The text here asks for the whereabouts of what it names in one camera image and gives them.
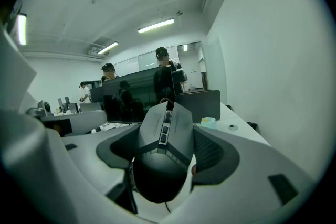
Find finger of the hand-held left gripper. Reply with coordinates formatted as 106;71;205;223
40;110;109;136

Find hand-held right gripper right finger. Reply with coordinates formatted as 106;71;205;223
162;125;317;224

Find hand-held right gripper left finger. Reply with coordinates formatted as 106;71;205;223
0;110;140;224

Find black angular mouse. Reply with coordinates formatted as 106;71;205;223
131;101;195;204

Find black monitor back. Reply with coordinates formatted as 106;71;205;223
90;68;158;103

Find dark desktop monitor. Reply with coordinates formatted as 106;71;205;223
57;96;71;113

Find black curved monitor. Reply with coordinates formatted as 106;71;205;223
102;65;176;124

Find grey device with round lens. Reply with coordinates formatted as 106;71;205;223
26;100;54;119

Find ceiling tube light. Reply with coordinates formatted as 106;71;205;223
97;41;119;55
16;13;28;46
137;17;175;34

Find dark grey flat monitor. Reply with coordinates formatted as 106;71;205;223
174;89;222;122

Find ceiling air vent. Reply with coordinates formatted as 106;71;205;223
88;36;111;56

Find glass door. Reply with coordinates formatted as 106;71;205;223
176;41;208;91

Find black curved cable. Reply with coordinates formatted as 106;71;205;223
159;97;176;111

